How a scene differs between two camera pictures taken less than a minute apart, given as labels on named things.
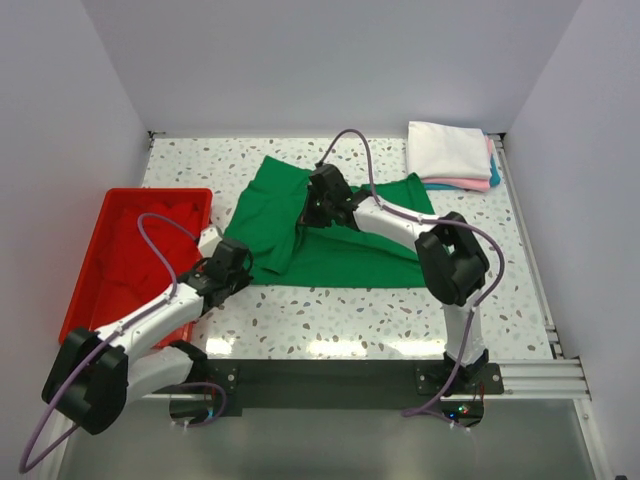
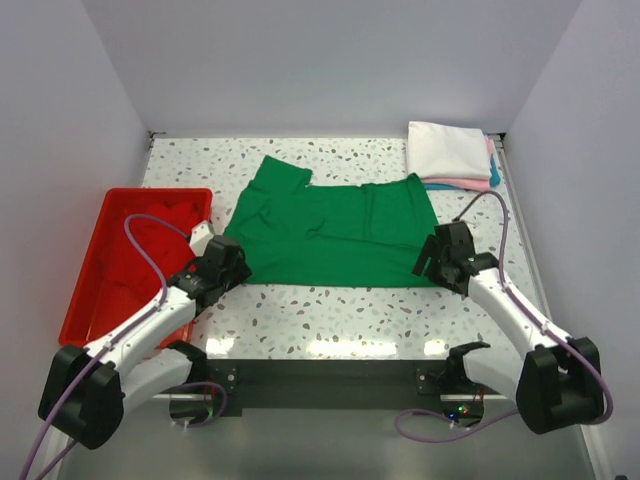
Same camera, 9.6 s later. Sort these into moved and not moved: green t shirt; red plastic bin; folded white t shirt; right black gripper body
Moved: right black gripper body
Not moved: red plastic bin; folded white t shirt; green t shirt
